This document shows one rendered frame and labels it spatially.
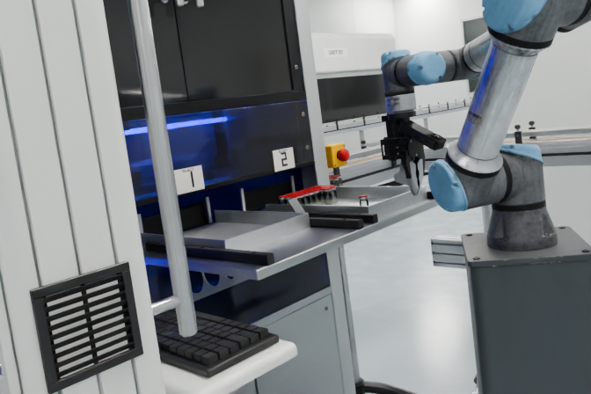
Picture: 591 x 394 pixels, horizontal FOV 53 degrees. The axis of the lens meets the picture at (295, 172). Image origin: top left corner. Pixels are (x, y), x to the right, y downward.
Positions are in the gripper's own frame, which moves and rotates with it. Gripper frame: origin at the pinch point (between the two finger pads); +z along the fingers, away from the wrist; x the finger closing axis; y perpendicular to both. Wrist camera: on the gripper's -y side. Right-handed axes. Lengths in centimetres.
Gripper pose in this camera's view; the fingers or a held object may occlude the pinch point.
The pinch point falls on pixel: (417, 190)
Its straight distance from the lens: 153.7
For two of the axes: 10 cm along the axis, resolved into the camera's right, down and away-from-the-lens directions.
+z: 1.3, 9.9, 1.0
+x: -6.7, 1.6, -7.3
